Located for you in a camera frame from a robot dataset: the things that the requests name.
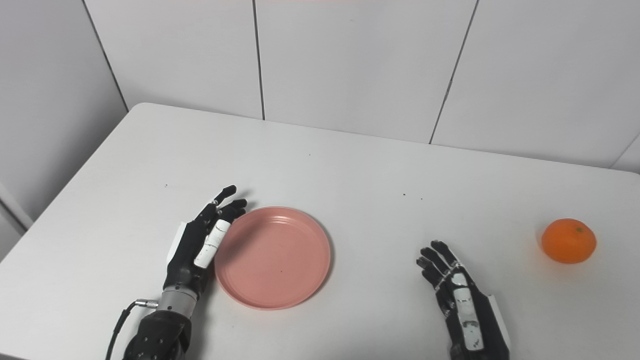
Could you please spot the black and white left hand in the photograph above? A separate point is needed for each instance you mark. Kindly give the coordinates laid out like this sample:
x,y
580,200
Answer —
x,y
187,255

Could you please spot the pink round plate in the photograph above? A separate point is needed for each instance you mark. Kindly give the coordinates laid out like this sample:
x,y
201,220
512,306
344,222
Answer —
x,y
274,257

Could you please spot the black and white right hand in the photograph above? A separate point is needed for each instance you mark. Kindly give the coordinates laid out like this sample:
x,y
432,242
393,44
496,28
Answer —
x,y
467,315

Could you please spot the orange fruit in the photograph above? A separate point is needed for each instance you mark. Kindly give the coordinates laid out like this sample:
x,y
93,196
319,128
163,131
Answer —
x,y
569,241

